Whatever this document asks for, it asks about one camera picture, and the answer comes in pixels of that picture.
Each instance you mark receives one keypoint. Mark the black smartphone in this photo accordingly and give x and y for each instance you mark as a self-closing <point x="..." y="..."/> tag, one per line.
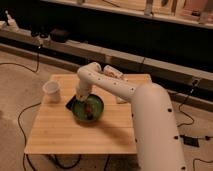
<point x="70" y="103"/>

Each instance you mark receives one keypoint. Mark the black power adapter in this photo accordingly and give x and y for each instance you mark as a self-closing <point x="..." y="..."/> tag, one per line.
<point x="190" y="141"/>

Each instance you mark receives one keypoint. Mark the dark device on ledge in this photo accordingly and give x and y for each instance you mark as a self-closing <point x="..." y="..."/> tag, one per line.
<point x="59" y="35"/>

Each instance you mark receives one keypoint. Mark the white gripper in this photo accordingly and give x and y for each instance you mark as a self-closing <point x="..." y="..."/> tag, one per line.
<point x="81" y="97"/>

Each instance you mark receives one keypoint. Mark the white wrapped packet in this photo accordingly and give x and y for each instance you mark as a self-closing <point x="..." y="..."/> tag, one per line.
<point x="120" y="100"/>

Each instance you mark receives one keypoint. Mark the green ceramic bowl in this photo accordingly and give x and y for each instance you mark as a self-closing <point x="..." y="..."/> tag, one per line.
<point x="96" y="103"/>

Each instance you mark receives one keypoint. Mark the food piece in bowl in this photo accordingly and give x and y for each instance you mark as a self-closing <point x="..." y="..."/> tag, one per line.
<point x="88" y="111"/>

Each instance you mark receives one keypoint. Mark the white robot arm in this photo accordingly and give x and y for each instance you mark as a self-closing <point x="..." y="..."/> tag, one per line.
<point x="156" y="133"/>

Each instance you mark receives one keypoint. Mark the translucent plastic cup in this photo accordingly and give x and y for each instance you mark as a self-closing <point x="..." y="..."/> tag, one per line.
<point x="52" y="90"/>

